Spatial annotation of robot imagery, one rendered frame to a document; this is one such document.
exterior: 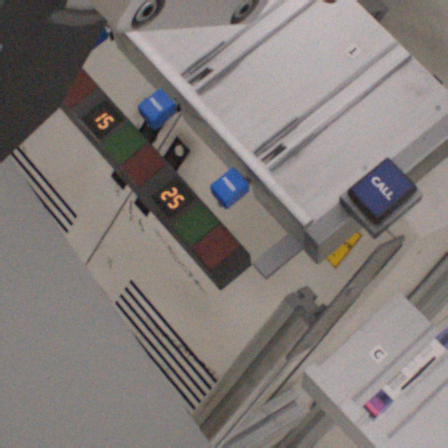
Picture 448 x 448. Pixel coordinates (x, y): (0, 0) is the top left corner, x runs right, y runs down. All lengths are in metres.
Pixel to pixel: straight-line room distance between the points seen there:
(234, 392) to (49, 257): 0.27
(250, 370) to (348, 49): 0.34
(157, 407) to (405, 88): 0.39
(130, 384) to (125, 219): 0.67
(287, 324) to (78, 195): 0.63
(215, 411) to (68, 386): 0.30
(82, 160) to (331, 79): 0.63
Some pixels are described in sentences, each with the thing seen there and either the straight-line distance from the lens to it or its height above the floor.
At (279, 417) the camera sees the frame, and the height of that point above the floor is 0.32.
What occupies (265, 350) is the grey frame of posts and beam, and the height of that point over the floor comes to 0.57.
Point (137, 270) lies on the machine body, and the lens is 1.71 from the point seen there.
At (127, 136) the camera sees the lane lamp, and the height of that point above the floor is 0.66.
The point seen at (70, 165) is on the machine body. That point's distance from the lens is 1.75.
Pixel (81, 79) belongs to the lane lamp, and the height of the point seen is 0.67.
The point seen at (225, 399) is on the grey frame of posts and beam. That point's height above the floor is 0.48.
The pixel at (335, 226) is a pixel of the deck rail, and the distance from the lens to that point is 1.12.
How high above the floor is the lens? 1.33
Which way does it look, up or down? 35 degrees down
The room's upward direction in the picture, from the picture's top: 36 degrees clockwise
